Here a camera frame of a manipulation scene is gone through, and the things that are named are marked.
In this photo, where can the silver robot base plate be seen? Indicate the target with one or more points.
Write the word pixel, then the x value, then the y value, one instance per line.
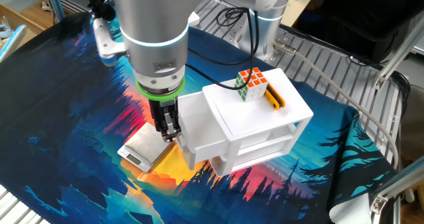
pixel 275 53

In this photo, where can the light blue curved object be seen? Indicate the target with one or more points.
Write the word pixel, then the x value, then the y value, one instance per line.
pixel 13 41

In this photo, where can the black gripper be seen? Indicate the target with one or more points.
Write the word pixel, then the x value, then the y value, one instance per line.
pixel 159 107

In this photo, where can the aluminium corner strut with bracket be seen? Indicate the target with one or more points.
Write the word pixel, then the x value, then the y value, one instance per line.
pixel 401 181

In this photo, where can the aluminium diagonal strut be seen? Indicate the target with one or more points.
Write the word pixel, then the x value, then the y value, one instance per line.
pixel 395 58

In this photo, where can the silver digital scale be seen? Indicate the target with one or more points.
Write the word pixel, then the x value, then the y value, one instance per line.
pixel 142 147

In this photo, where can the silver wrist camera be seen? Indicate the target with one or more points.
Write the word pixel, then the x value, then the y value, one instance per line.
pixel 106 41

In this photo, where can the black equipment case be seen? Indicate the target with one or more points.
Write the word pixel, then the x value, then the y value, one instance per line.
pixel 364 18

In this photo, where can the forest sunset printed cloth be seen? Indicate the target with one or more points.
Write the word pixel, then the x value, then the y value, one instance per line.
pixel 66 118

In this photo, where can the cardboard box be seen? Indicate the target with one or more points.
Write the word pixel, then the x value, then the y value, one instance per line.
pixel 23 22

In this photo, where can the white keypad remote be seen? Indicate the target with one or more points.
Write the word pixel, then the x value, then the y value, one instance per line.
pixel 193 19

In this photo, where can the rubik's cube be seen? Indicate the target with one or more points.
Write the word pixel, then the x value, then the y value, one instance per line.
pixel 251 85

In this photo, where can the beige wooden desk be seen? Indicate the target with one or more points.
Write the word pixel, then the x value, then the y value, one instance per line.
pixel 298 12

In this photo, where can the blue metal post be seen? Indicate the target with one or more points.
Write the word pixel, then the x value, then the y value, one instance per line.
pixel 56 2

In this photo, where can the white drawer cabinet frame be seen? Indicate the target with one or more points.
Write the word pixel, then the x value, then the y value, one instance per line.
pixel 258 114

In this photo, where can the yellow black folding tool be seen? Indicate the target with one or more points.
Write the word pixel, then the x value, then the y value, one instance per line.
pixel 275 101

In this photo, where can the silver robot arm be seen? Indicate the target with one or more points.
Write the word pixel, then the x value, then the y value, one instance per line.
pixel 152 18

